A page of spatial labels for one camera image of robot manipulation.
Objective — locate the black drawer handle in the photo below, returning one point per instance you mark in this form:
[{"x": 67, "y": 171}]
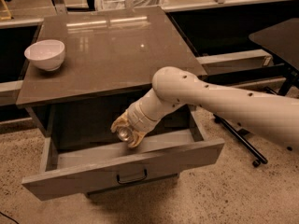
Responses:
[{"x": 132, "y": 179}]

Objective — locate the grey cabinet with glossy top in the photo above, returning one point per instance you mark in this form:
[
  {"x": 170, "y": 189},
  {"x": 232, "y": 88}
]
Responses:
[{"x": 106, "y": 52}]

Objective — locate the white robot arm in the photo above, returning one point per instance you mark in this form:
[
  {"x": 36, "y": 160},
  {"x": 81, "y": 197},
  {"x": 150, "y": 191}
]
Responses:
[{"x": 273, "y": 117}]

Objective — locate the black rolling table base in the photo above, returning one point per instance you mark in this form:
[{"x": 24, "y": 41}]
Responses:
[{"x": 240, "y": 135}]

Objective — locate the dark round side table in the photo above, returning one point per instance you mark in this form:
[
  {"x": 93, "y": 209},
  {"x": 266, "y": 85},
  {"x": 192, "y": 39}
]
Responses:
[{"x": 281, "y": 39}]

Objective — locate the yellow object at left edge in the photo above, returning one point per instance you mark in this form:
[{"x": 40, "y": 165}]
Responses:
[{"x": 4, "y": 11}]

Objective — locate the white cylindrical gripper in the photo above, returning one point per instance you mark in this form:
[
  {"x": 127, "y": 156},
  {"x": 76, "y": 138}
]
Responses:
[{"x": 137, "y": 118}]

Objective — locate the clear plastic bin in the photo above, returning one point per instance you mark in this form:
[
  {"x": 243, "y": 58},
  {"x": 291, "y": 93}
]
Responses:
[{"x": 122, "y": 4}]

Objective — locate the open grey top drawer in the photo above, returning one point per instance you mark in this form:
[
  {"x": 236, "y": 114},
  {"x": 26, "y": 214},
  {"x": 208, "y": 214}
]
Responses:
[{"x": 95, "y": 169}]

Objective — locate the white ceramic bowl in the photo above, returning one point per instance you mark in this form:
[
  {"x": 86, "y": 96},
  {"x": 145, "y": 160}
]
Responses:
[{"x": 47, "y": 55}]

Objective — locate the blue pepsi can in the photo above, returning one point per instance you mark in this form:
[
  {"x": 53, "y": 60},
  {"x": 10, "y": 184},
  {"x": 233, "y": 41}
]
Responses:
[{"x": 125, "y": 133}]

